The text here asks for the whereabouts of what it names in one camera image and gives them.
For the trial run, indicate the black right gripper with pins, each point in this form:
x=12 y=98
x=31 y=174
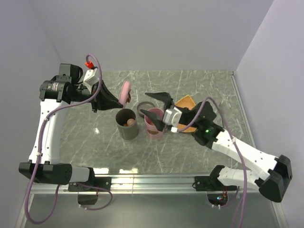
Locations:
x=165 y=96

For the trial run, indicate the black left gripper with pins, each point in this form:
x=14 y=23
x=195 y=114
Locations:
x=105 y=100

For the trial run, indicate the grey lid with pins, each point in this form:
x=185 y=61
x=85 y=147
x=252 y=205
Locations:
x=146 y=105

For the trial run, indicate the pink lid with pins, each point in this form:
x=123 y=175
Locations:
x=125 y=95

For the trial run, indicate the pink egg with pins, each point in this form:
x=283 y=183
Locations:
x=130 y=122

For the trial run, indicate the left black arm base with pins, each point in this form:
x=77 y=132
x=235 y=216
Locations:
x=88 y=192

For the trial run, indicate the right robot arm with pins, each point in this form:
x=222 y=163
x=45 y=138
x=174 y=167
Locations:
x=268 y=174

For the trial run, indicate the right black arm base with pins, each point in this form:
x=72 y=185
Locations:
x=218 y=195

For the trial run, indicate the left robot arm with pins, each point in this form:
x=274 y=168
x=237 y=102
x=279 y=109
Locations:
x=69 y=88

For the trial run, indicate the pink cylindrical container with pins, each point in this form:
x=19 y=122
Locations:
x=151 y=130

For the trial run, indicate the woven bamboo basket tray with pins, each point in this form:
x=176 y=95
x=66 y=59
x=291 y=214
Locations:
x=187 y=102

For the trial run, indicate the grey cylindrical container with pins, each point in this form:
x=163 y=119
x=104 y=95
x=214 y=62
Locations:
x=126 y=132

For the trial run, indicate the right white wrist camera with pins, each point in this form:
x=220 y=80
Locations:
x=174 y=130

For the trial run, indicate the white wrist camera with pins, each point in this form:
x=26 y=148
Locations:
x=91 y=78
x=174 y=130

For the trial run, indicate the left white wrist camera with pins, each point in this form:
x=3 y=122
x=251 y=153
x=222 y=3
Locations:
x=91 y=78

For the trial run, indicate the aluminium mounting rail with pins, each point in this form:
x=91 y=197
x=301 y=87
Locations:
x=161 y=183

